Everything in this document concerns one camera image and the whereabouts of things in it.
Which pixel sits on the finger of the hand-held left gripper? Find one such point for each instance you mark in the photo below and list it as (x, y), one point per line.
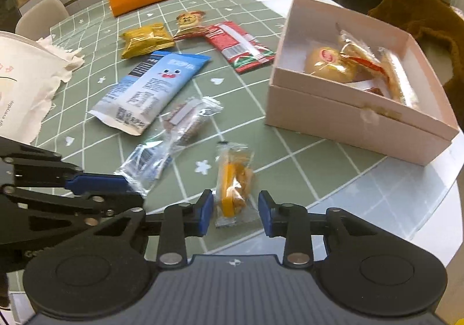
(108, 200)
(98, 183)

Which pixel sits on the long pastry packet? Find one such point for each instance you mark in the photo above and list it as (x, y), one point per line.
(397, 82)

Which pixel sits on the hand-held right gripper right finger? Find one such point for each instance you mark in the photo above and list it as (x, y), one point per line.
(265, 214)

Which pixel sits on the gold snack packet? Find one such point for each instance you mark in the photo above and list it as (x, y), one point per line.
(147, 40)

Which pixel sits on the brown fuzzy blanket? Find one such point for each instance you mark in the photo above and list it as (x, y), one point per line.
(427, 20)

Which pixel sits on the small cartoon snack packet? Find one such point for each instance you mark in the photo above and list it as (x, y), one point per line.
(190, 21)

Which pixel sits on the small bread packet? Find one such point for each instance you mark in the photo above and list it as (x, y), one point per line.
(357, 51)

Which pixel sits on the white printed bag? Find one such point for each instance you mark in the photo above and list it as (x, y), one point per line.
(21, 93)

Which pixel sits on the red snack packet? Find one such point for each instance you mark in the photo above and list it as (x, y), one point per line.
(235, 44)

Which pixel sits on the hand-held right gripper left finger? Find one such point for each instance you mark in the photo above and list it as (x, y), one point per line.
(206, 212)

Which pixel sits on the yellow snack packet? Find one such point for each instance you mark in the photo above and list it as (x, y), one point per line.
(232, 183)

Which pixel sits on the pink cardboard box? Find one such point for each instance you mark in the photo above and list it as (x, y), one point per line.
(326, 118)

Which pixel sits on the blue cartoon snack packet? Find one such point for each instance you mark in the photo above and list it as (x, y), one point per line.
(156, 82)

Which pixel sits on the crumpled white tissue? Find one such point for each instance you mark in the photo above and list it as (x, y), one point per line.
(69, 56)

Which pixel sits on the clear packet with blue print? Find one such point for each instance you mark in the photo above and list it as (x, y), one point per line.
(148, 162)

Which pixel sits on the white chair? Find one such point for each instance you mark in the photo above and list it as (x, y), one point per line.
(41, 17)

